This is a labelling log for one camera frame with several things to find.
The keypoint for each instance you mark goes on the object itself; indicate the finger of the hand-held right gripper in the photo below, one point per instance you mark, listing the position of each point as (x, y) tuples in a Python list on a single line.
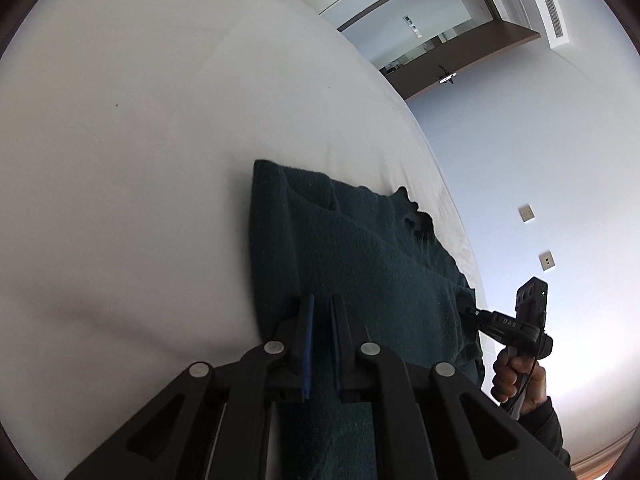
[(472, 314)]

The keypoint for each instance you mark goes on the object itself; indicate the white wall control panel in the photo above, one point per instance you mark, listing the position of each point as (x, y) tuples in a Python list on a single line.
[(412, 27)]

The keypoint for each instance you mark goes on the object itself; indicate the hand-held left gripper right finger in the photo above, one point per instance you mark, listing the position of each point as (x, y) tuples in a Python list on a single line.
[(336, 350)]

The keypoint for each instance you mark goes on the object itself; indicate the person's right forearm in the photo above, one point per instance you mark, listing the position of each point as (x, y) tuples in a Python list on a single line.
[(545, 430)]

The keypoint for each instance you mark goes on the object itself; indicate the white air vent grille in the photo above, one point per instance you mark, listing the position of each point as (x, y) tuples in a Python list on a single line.
[(547, 5)]

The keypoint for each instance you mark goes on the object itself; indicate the brown wooden door frame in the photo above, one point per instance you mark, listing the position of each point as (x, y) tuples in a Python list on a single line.
[(515, 35)]

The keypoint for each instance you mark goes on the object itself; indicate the person's right hand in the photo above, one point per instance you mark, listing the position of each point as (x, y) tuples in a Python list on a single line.
[(510, 375)]

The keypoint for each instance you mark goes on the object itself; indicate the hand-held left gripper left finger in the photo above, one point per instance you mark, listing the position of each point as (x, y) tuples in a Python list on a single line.
[(308, 350)]

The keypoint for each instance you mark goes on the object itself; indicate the white bed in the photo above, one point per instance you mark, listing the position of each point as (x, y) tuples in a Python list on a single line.
[(150, 160)]

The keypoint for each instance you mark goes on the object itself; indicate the dark green knit garment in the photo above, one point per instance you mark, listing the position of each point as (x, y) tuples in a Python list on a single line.
[(370, 270)]

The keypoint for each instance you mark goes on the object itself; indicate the beige wall socket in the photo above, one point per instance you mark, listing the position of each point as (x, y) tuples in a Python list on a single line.
[(548, 260), (527, 213)]

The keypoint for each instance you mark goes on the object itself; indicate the wooden baseboard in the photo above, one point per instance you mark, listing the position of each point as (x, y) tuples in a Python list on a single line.
[(600, 452)]

